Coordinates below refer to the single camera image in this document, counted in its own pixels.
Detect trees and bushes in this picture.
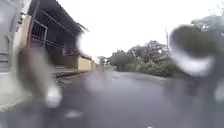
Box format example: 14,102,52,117
105,39,188,79

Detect grey asphalt road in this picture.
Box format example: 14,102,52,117
0,70,224,128

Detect pole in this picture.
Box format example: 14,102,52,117
164,26,170,52

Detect dark building with barred gate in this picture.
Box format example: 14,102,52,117
19,0,90,70

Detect grey building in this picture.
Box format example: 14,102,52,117
0,0,25,73

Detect yellow wall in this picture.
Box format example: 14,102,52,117
77,55,97,72

